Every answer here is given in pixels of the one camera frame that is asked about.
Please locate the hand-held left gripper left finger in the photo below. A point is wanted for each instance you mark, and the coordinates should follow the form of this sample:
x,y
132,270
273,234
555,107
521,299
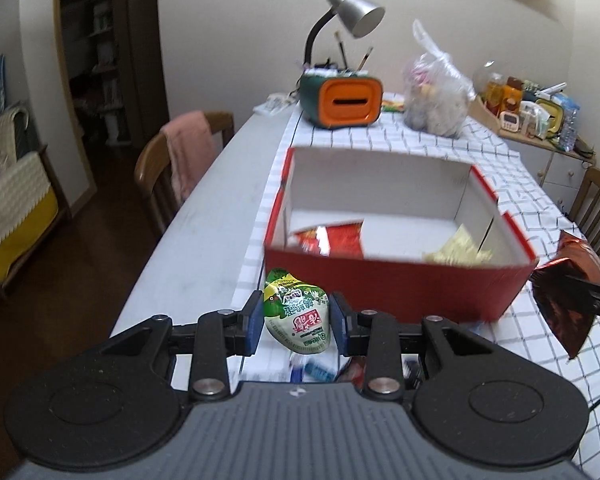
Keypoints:
x,y
252,325

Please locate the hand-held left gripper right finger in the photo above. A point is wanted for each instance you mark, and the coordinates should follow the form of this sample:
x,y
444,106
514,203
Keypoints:
x,y
337,325

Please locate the green snack pouch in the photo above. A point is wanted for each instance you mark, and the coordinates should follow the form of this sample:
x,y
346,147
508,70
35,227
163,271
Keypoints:
x,y
295,315

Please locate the blue candy packet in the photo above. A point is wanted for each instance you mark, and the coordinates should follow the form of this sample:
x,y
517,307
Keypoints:
x,y
320,371

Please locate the red cardboard box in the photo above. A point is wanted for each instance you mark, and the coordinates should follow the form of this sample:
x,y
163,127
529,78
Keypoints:
x,y
380,285

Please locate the brown foil snack packet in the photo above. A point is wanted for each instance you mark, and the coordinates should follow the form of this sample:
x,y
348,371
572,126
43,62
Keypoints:
x,y
575,255

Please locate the clear plastic bag of snacks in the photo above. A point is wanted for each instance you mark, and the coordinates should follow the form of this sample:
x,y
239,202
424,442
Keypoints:
x,y
437,105

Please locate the red snack packet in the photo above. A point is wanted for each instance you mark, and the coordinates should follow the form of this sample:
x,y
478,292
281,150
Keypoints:
x,y
335,240

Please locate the wooden chair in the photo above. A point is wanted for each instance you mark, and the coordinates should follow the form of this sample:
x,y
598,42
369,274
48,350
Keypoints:
x,y
597,205
152,170

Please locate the pale yellow snack packet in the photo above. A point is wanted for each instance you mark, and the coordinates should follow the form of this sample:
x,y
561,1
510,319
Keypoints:
x,y
457,250

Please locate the white side cabinet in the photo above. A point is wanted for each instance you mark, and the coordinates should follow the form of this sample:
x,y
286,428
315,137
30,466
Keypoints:
x,y
555,165

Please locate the pink towel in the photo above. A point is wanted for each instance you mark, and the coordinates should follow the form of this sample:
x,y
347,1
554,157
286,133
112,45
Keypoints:
x,y
187,155

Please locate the clear water bottle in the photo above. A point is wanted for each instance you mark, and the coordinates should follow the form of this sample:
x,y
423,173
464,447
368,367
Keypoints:
x,y
570,125

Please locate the yellow rimmed container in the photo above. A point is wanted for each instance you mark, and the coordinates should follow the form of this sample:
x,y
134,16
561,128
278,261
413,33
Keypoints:
x,y
547,117

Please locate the white checked tablecloth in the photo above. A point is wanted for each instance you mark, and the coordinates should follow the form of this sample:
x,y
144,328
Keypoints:
x,y
480,150

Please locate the white kitchen timer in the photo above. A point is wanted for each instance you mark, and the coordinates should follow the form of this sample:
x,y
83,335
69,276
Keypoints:
x,y
509,121

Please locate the white packet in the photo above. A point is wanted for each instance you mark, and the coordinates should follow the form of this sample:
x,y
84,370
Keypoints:
x,y
275,104

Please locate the green and orange tissue box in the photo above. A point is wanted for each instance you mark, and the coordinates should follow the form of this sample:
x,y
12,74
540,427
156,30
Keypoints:
x,y
340,100

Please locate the green and red packet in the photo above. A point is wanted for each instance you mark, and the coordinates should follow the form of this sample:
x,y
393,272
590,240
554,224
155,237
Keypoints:
x,y
392,106

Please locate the orange jars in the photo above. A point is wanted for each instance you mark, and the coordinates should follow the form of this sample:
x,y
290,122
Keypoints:
x,y
502,97

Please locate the yellow cushion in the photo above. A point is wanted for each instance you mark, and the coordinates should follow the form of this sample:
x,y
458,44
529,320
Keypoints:
x,y
25,240

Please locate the wooden bench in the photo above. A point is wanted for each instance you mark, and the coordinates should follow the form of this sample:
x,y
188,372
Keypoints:
x,y
30,210

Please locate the paint brush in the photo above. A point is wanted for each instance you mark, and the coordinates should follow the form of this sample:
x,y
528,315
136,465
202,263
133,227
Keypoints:
x,y
365,57
341,50

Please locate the cream knitted blanket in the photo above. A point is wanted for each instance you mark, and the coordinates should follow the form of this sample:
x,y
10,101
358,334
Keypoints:
x,y
15,195

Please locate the dark wooden bookshelf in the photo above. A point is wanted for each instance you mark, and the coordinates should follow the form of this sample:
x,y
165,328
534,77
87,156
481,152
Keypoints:
x,y
105,50

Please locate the silver desk lamp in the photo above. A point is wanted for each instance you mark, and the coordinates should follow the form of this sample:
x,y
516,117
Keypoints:
x,y
355,10

